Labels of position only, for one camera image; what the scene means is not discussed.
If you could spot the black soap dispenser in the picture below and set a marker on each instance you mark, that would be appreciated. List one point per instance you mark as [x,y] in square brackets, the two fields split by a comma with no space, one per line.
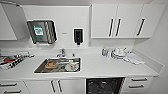
[78,36]

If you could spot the white bowl in sink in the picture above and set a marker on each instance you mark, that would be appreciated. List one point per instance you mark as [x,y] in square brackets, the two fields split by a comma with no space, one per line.
[71,67]

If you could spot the orange item in sink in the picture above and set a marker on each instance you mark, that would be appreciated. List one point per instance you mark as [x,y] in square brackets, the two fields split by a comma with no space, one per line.
[50,64]

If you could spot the white plate stack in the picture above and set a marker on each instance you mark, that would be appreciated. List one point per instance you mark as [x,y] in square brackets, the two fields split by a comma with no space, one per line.
[118,54]

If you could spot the steel dishwasher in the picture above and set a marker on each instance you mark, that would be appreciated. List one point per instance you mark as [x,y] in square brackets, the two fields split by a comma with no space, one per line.
[105,86]

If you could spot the small clear bottle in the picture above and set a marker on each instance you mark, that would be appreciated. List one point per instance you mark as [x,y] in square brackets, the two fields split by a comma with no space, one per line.
[104,52]

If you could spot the red cup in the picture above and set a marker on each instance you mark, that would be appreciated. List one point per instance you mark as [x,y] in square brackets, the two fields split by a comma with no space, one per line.
[7,59]

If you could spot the chrome faucet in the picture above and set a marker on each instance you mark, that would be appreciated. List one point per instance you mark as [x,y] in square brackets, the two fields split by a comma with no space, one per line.
[61,52]

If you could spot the wall mounted dispenser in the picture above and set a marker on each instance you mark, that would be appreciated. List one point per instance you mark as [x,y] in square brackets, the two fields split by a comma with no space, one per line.
[41,31]

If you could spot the steel sink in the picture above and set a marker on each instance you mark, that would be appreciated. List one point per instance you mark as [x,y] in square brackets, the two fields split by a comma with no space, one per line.
[40,69]

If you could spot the white kitchen counter cabinets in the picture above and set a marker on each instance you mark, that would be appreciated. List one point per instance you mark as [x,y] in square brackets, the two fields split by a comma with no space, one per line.
[110,70]

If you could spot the white upper cabinet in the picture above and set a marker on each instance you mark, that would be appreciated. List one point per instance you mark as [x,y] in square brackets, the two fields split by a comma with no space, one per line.
[10,23]
[126,20]

